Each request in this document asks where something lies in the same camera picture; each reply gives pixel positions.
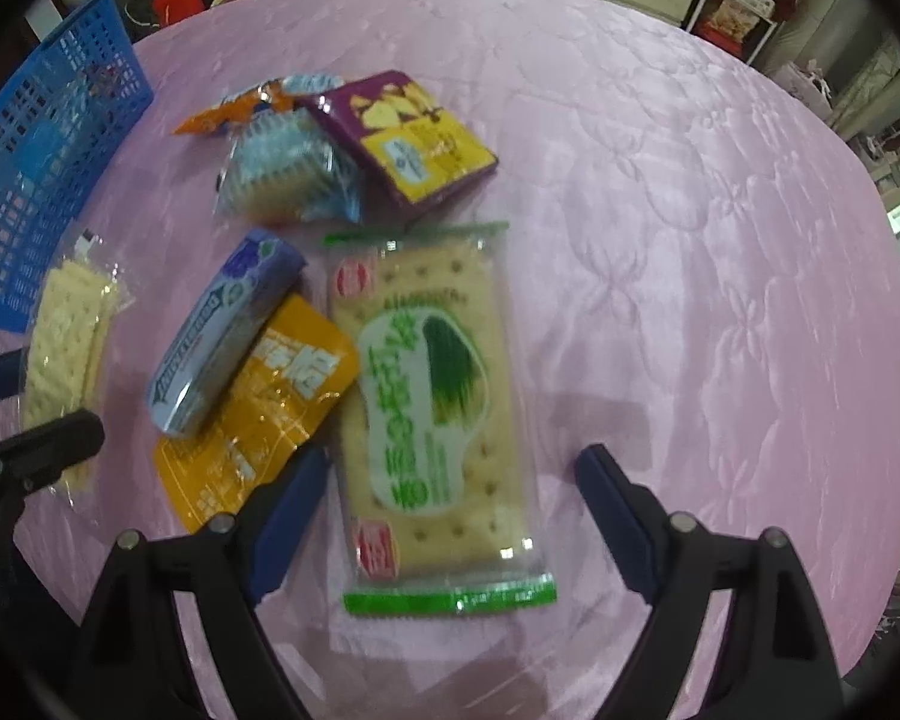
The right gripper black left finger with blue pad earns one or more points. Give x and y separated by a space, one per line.
131 659

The clear plain cracker packet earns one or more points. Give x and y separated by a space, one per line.
69 330

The purple yellow snack box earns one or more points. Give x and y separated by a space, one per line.
410 145

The orange snack packet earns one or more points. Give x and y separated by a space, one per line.
275 95

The pink bag on floor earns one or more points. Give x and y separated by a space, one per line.
807 85

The pink quilted table cloth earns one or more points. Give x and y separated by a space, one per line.
704 281

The blue chewing gum pack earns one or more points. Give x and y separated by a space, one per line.
219 330

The yellow snack pouch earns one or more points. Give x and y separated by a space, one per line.
298 369

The clear blue cracker packet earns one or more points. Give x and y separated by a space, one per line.
284 168

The blue plastic basket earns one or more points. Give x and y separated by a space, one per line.
63 115

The green cracker packet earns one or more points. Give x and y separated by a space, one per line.
438 488

